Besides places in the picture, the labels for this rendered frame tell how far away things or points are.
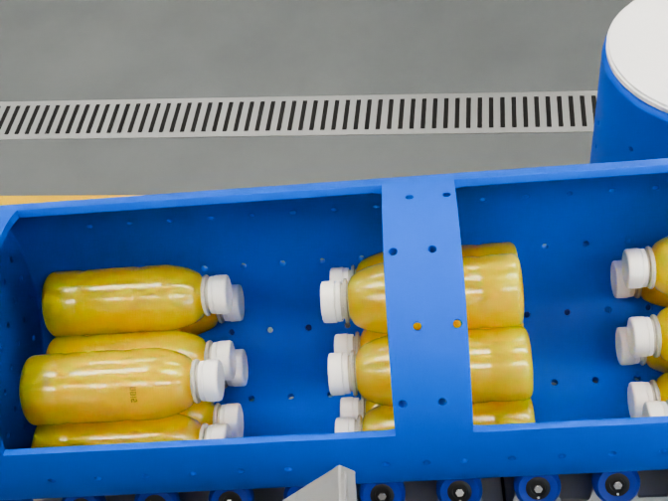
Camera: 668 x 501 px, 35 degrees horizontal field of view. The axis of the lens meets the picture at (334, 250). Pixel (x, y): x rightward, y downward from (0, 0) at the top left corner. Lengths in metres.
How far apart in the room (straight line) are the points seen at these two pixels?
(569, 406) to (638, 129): 0.40
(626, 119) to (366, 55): 1.78
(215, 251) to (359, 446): 0.32
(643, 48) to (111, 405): 0.79
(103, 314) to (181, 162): 1.81
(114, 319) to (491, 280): 0.37
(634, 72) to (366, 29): 1.88
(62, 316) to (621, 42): 0.77
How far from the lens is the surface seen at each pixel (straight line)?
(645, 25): 1.42
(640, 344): 1.02
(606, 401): 1.12
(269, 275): 1.13
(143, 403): 0.97
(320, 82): 2.99
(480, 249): 1.01
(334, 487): 0.57
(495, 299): 0.93
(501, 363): 0.93
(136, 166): 2.86
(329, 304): 0.95
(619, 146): 1.39
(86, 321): 1.05
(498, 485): 1.09
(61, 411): 0.99
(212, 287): 1.03
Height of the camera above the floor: 1.89
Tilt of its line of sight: 48 degrees down
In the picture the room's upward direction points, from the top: 9 degrees counter-clockwise
